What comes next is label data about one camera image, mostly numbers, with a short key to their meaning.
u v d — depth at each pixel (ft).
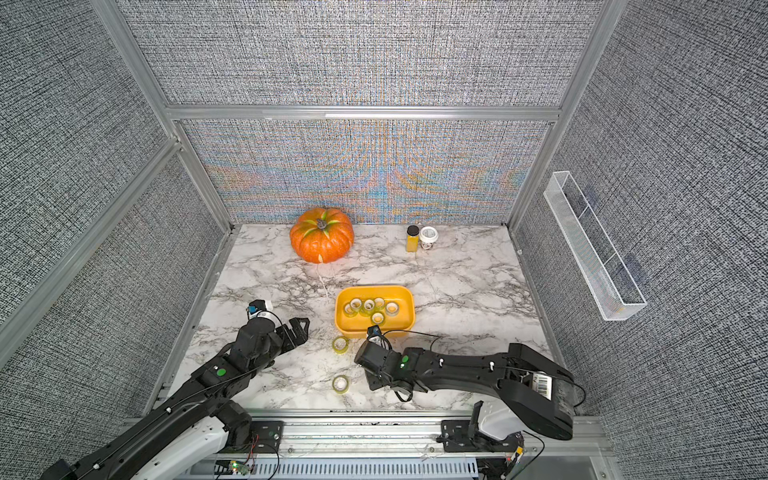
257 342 1.96
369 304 3.11
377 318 3.04
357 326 2.97
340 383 2.68
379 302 3.19
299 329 2.38
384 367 2.02
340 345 2.90
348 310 3.11
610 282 2.14
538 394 1.39
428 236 3.52
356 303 3.11
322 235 3.30
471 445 2.37
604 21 2.32
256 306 2.33
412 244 3.66
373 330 2.46
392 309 3.13
